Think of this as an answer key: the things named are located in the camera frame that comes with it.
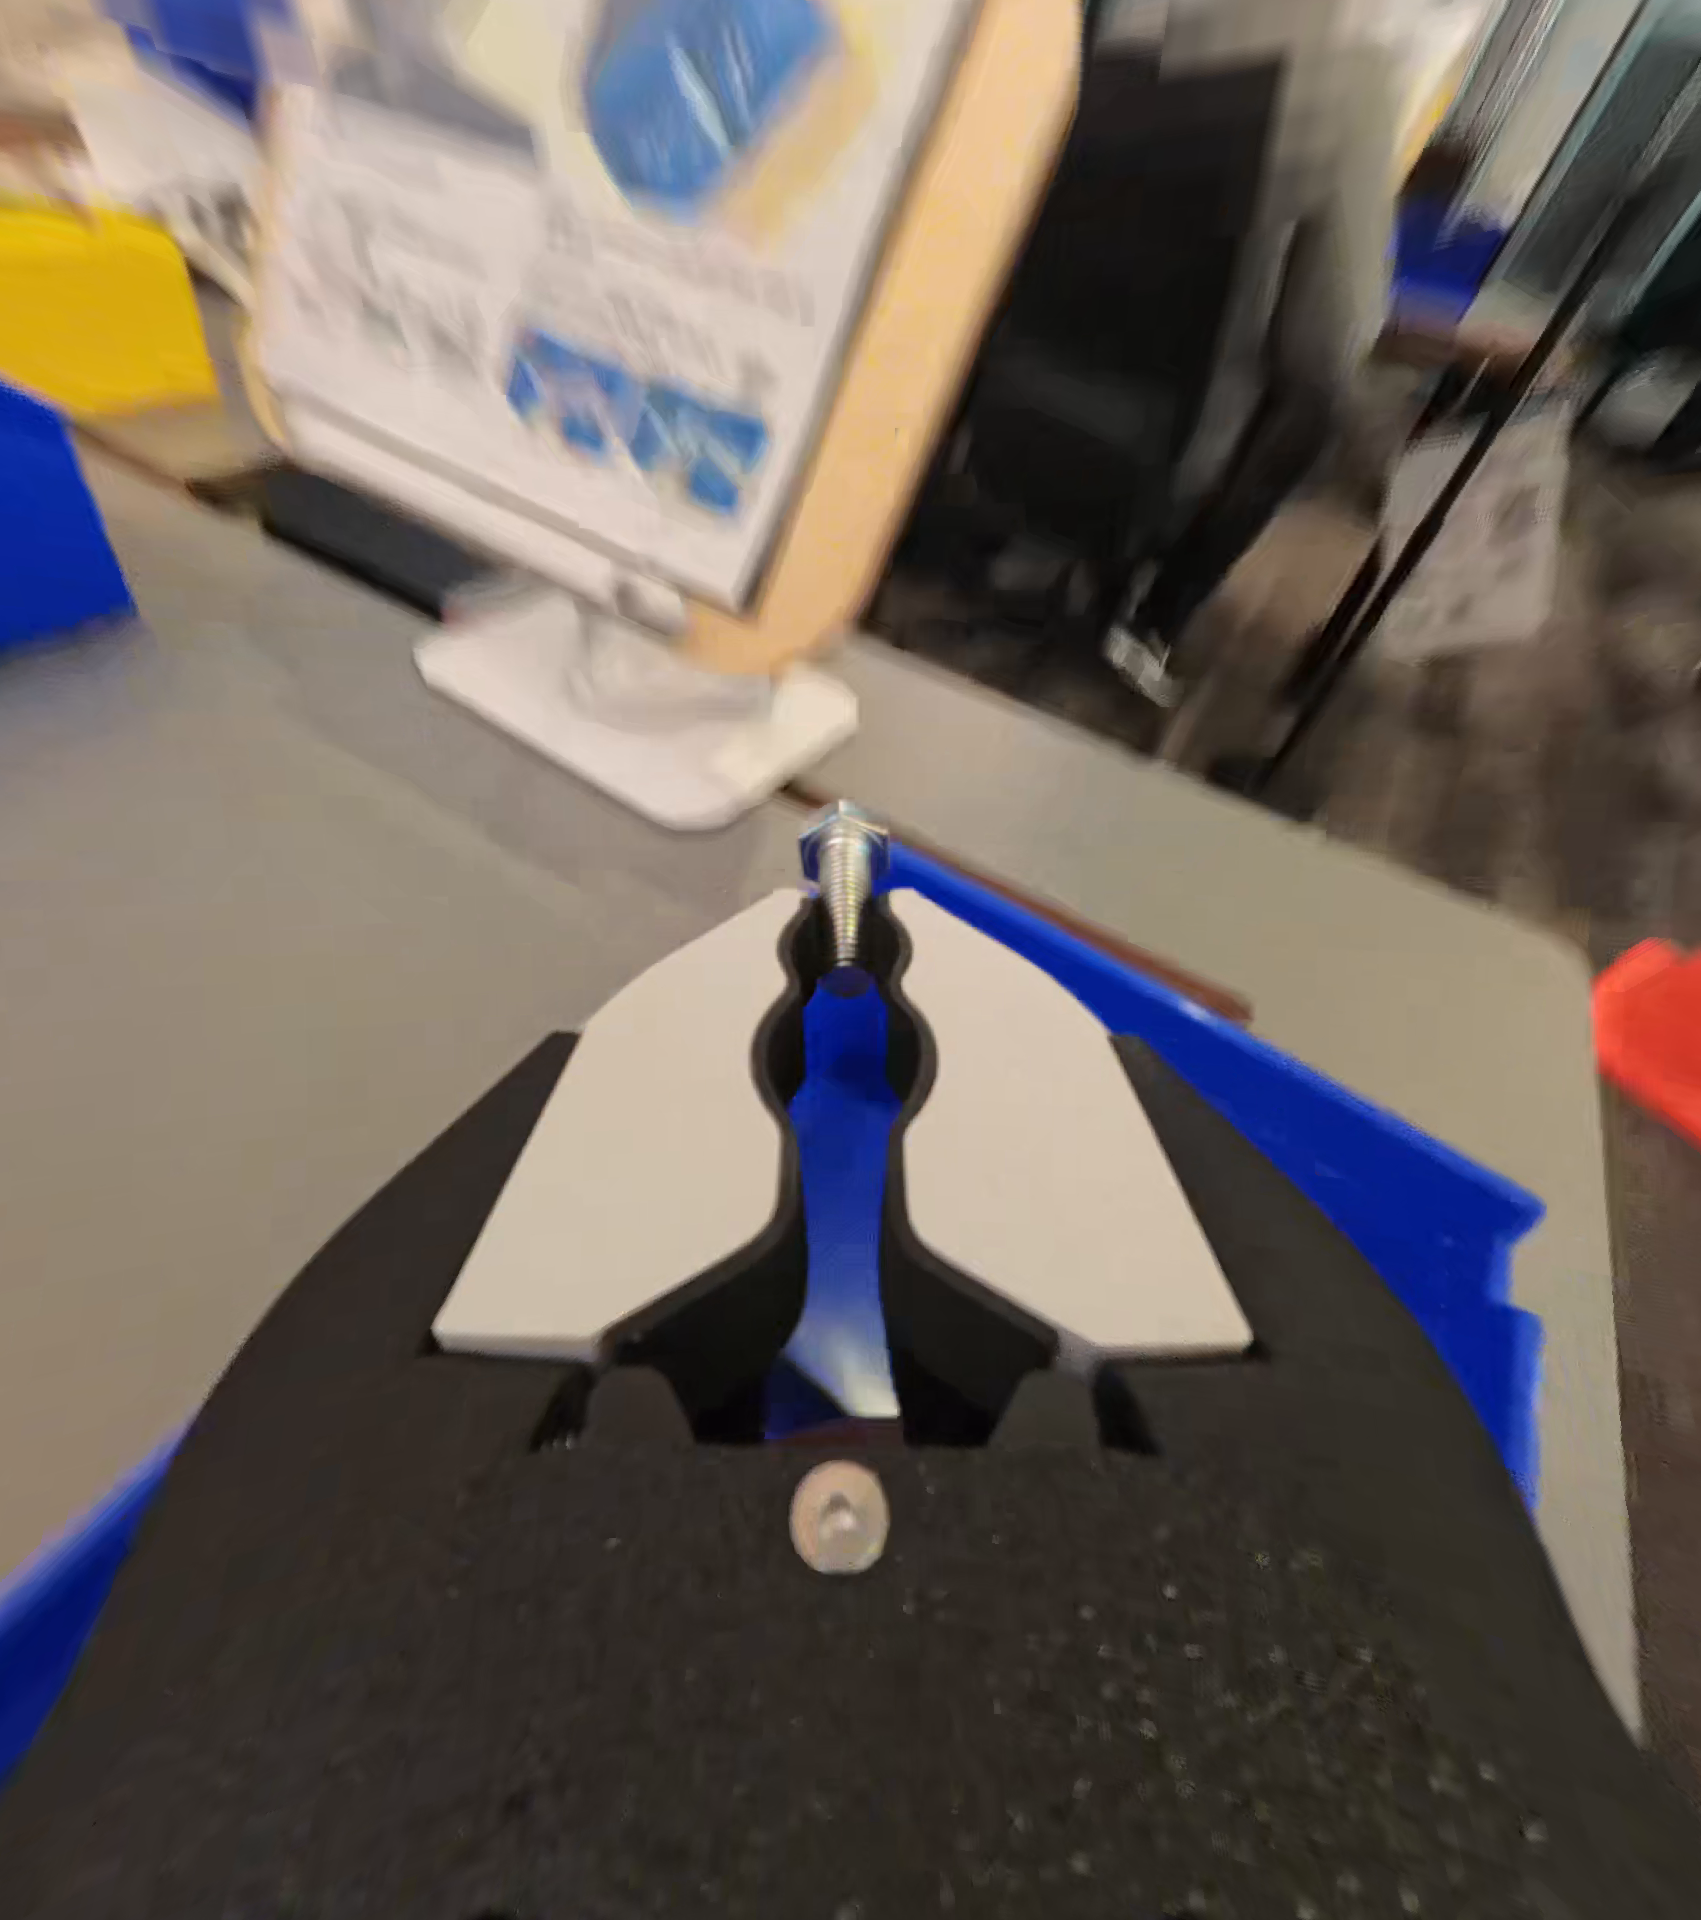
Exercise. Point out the black table panel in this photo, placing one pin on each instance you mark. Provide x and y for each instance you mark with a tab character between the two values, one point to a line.
370	540

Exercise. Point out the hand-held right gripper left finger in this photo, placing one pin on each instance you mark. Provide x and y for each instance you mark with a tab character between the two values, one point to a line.
640	1185

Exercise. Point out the black pole with paper sign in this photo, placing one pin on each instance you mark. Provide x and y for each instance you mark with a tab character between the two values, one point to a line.
1479	525

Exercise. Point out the steel hex bolt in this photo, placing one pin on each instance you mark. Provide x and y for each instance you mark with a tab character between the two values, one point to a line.
844	900

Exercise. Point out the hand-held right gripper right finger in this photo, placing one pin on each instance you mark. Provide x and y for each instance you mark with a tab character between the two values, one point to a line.
1061	1185

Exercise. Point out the yellow storage bin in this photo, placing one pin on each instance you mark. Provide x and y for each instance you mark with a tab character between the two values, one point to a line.
41	301

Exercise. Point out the black office chair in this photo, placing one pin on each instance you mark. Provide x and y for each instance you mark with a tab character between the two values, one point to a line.
1121	301

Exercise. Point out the blue divided storage bin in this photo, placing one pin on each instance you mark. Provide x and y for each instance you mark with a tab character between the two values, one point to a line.
1315	1154

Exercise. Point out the instruction board on white stand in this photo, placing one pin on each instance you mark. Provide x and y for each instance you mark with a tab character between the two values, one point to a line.
490	301

